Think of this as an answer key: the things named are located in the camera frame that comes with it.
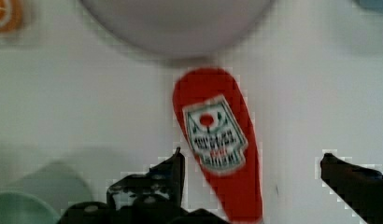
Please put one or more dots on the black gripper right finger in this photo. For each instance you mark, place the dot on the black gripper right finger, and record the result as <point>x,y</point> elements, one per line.
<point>359,187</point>

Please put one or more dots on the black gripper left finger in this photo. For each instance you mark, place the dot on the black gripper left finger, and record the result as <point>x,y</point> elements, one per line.
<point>151,198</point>

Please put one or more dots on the red plush ketchup bottle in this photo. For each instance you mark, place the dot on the red plush ketchup bottle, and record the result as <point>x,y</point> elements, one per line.
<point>213,116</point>

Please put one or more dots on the green mug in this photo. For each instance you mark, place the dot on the green mug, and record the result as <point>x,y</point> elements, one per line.
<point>42,197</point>

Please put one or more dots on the grey round plate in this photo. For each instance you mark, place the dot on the grey round plate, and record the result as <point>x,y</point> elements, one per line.
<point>177,28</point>

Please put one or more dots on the blue bowl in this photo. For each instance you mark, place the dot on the blue bowl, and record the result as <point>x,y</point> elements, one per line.
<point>373,5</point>

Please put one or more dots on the orange slice toy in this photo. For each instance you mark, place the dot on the orange slice toy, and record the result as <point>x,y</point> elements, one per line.
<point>11,14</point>

